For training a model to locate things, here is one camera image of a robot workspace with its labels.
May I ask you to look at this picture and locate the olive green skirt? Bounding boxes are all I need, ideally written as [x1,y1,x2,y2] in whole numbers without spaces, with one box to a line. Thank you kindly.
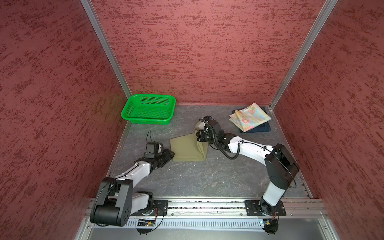
[170,122,209,162]

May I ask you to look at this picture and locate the pastel patterned skirt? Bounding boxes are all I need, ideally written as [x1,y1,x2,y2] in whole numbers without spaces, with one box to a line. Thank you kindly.
[229,103,272,132]

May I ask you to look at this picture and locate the blue denim skirt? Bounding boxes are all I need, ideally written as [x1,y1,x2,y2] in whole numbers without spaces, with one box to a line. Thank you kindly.
[232,107,271,134]

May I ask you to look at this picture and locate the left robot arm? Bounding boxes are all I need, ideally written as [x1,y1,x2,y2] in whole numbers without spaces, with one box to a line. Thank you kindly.
[90,149,175,227]

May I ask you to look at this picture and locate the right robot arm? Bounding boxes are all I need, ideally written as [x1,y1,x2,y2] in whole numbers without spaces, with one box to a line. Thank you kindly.
[196,127,300,216]

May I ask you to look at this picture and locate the green plastic basket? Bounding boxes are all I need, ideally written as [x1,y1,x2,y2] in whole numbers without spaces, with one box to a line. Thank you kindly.
[121,94,176,125]

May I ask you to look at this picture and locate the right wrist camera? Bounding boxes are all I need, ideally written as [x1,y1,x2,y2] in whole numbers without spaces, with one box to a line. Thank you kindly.
[202,116,222,133]

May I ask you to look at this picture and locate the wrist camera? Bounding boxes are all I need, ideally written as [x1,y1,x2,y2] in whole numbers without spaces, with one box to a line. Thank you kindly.
[144,142,163,159]
[202,116,222,133]

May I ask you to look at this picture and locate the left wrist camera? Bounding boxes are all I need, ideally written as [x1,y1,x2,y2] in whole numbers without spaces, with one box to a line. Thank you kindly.
[144,142,163,159]

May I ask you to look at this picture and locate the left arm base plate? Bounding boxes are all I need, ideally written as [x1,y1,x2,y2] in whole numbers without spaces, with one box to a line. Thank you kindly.
[132,200,169,217]

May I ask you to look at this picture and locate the aluminium front rail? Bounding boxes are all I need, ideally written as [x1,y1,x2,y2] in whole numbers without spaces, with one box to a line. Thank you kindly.
[85,197,328,218]

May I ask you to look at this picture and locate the white slotted cable duct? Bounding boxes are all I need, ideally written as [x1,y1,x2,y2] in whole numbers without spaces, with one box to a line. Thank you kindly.
[122,218,265,232]

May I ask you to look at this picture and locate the left base connector cable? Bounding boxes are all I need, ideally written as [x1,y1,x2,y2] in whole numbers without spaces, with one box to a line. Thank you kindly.
[135,206,163,235]

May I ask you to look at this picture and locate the base connector cable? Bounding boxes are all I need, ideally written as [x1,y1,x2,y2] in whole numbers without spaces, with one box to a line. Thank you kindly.
[135,206,163,235]
[262,214,280,235]

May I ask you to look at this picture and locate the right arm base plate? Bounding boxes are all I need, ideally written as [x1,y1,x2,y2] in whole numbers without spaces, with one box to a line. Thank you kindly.
[244,199,287,217]

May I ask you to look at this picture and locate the right base connector cable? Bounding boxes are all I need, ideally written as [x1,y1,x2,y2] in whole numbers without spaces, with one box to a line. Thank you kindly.
[262,214,280,235]

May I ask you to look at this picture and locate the left aluminium corner post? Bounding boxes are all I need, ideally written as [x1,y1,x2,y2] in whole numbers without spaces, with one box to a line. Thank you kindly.
[81,0,132,99]

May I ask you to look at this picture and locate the aluminium corner post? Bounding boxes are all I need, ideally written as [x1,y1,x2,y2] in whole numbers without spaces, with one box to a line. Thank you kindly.
[81,0,132,99]
[269,0,338,112]

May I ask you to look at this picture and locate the right aluminium corner post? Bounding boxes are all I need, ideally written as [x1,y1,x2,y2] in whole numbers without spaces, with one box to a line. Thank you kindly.
[269,0,338,112]

